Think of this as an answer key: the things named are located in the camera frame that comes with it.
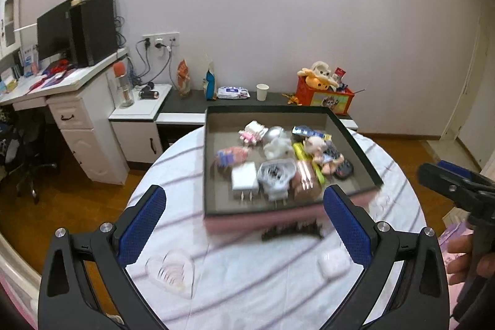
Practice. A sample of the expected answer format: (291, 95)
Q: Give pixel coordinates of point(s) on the white multi-plug adapter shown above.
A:
(275, 178)

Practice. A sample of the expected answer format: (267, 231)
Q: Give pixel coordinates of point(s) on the white glass door cabinet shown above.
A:
(10, 36)

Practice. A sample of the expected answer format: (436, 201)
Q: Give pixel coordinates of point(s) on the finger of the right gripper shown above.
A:
(443, 182)
(455, 169)

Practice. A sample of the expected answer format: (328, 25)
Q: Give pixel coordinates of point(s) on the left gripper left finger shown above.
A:
(67, 299)

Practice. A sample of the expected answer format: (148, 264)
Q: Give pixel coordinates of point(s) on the white paper cup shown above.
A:
(262, 92)

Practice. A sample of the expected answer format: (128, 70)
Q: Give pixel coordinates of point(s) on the wet wipes pack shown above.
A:
(232, 93)

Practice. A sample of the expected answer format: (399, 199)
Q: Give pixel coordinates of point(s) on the wall power outlet strip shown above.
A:
(170, 39)

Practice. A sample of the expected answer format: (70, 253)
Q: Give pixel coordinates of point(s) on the blue card box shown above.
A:
(302, 132)

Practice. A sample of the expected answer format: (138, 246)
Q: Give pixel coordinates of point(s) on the person's right hand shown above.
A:
(458, 269)

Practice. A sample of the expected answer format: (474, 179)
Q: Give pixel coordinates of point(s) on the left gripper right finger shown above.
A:
(403, 284)

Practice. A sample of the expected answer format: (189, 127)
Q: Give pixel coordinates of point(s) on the orange cap water bottle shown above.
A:
(123, 84)

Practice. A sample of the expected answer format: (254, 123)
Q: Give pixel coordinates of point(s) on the black TV remote control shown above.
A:
(340, 167)

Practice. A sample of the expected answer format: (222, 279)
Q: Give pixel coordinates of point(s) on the white desk with drawers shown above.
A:
(81, 105)

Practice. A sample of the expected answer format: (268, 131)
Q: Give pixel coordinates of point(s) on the black computer monitor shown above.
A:
(53, 31)

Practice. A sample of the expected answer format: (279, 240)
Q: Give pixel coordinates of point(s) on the white low cabinet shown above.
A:
(136, 129)

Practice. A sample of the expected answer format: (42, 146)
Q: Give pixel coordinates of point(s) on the yellow plush toy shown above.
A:
(318, 76)

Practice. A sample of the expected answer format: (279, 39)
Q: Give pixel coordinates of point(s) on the black bench shelf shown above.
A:
(190, 111)

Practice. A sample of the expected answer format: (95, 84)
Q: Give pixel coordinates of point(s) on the pink donut brick model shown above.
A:
(230, 157)

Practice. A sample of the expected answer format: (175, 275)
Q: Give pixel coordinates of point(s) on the blue white snack bag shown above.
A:
(210, 83)

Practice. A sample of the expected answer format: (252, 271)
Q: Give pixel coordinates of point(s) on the white pink brick model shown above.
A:
(252, 133)

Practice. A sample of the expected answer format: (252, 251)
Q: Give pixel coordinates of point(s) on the white earbuds case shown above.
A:
(334, 263)

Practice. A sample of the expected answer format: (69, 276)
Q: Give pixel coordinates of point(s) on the pig girl doll figurine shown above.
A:
(315, 147)

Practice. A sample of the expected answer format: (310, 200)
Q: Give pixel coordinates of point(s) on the yellow highlighter pen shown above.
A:
(303, 156)

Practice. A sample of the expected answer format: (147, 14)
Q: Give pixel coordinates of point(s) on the black computer tower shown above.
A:
(93, 32)

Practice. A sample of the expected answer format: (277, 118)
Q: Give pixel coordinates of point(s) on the pink black storage box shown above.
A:
(223, 213)

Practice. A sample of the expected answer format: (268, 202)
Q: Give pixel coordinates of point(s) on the orange snack bag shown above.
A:
(183, 79)

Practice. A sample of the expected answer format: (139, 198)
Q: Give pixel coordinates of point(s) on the white square charger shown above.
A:
(244, 181)

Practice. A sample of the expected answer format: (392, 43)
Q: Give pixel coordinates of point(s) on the orange toy crate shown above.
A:
(338, 102)

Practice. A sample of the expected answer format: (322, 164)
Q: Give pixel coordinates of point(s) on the rose gold metal cup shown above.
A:
(305, 184)

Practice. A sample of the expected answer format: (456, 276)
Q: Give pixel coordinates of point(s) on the white striped quilted tablecloth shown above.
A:
(196, 280)

